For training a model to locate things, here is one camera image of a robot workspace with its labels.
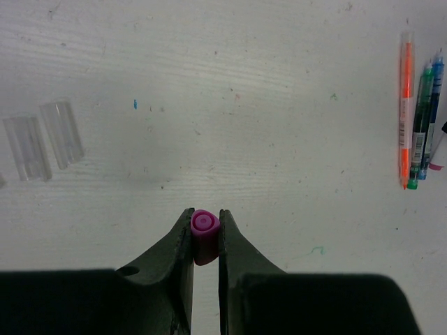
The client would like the green gel pen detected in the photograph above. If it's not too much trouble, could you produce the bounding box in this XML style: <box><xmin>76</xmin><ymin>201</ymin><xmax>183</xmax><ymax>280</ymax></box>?
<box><xmin>407</xmin><ymin>60</ymin><xmax>434</xmax><ymax>190</ymax></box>

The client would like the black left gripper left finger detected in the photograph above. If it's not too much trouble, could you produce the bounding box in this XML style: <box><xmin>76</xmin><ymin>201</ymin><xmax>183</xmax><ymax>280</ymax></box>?
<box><xmin>1</xmin><ymin>208</ymin><xmax>194</xmax><ymax>334</ymax></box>

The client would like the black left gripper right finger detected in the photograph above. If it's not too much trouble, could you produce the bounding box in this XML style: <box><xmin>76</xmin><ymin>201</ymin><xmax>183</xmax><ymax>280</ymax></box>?
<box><xmin>219</xmin><ymin>209</ymin><xmax>421</xmax><ymax>334</ymax></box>

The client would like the pink capped white marker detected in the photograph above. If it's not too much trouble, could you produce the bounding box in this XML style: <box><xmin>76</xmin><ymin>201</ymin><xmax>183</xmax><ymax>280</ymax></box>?
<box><xmin>429</xmin><ymin>123</ymin><xmax>447</xmax><ymax>171</ymax></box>

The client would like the orange clear pen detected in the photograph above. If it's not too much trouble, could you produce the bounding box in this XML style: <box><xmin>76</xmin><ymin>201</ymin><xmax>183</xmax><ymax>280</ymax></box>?
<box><xmin>399</xmin><ymin>31</ymin><xmax>415</xmax><ymax>189</ymax></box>

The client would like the clear pen cap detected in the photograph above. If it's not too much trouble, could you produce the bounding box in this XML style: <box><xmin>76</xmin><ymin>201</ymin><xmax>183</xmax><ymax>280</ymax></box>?
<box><xmin>3</xmin><ymin>115</ymin><xmax>52</xmax><ymax>181</ymax></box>
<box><xmin>39</xmin><ymin>98</ymin><xmax>85</xmax><ymax>170</ymax></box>

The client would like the blue gel pen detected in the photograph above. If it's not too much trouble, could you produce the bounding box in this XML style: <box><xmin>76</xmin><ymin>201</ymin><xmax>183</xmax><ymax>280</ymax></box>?
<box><xmin>418</xmin><ymin>49</ymin><xmax>444</xmax><ymax>180</ymax></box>

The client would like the pink marker cap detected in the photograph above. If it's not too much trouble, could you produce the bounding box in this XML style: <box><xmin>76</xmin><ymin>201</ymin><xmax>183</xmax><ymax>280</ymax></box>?
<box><xmin>190</xmin><ymin>209</ymin><xmax>221</xmax><ymax>266</ymax></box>

